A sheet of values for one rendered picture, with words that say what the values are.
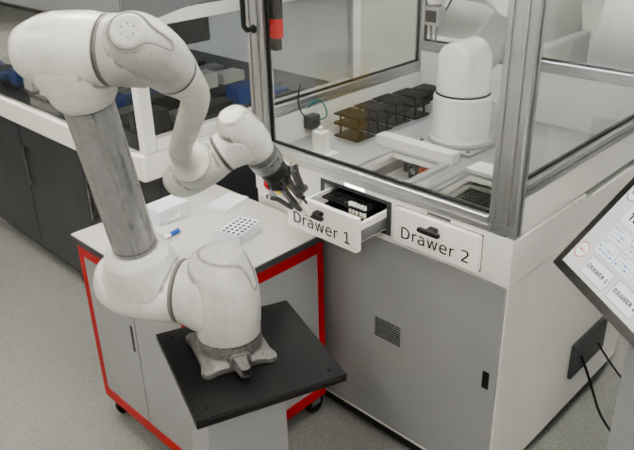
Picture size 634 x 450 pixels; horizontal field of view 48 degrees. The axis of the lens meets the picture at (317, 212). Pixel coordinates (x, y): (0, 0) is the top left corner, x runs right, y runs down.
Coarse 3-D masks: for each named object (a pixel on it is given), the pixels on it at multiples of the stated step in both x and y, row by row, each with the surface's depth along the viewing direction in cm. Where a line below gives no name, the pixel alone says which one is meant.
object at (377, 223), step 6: (318, 192) 226; (324, 192) 226; (312, 198) 223; (318, 198) 225; (324, 198) 227; (384, 210) 213; (372, 216) 209; (378, 216) 210; (384, 216) 212; (366, 222) 207; (372, 222) 209; (378, 222) 211; (384, 222) 213; (366, 228) 207; (372, 228) 209; (378, 228) 212; (384, 228) 214; (366, 234) 208; (372, 234) 210
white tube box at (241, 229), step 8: (240, 216) 234; (232, 224) 230; (240, 224) 229; (248, 224) 229; (256, 224) 229; (224, 232) 223; (232, 232) 224; (240, 232) 224; (248, 232) 225; (256, 232) 230; (224, 240) 225; (232, 240) 223; (240, 240) 222
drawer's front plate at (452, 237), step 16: (400, 208) 206; (400, 224) 207; (416, 224) 203; (432, 224) 198; (448, 224) 196; (400, 240) 209; (416, 240) 205; (432, 240) 200; (448, 240) 196; (464, 240) 192; (480, 240) 189; (448, 256) 198; (464, 256) 194; (480, 256) 192
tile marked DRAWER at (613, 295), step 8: (616, 288) 150; (624, 288) 148; (608, 296) 150; (616, 296) 149; (624, 296) 147; (632, 296) 145; (616, 304) 148; (624, 304) 146; (632, 304) 144; (624, 312) 145; (632, 312) 143
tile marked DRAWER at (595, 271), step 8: (592, 256) 160; (584, 264) 161; (592, 264) 159; (600, 264) 157; (584, 272) 160; (592, 272) 157; (600, 272) 156; (608, 272) 154; (592, 280) 156; (600, 280) 154; (608, 280) 153; (600, 288) 153
